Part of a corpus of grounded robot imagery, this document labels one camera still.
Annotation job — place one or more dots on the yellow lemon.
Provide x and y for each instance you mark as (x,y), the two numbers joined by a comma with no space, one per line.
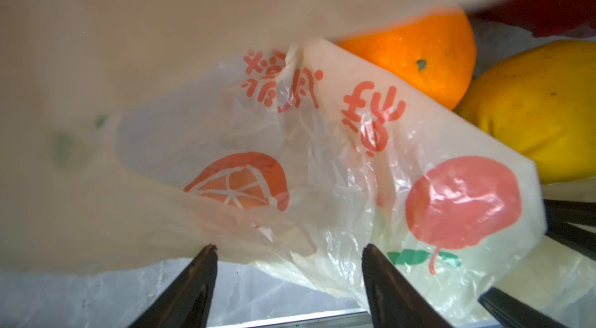
(541,103)

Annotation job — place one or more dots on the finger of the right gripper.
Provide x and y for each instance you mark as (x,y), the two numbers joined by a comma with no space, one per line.
(510,312)
(572,224)

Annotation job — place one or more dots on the translucent printed plastic bag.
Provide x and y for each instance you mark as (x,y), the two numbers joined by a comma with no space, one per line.
(136,132)

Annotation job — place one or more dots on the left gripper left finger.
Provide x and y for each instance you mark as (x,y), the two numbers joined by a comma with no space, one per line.
(187,301)

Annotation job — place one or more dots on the pink dragon fruit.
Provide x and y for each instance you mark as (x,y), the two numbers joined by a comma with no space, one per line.
(543,18)

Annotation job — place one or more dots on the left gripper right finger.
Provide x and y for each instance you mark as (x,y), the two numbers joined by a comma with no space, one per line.
(393,301)

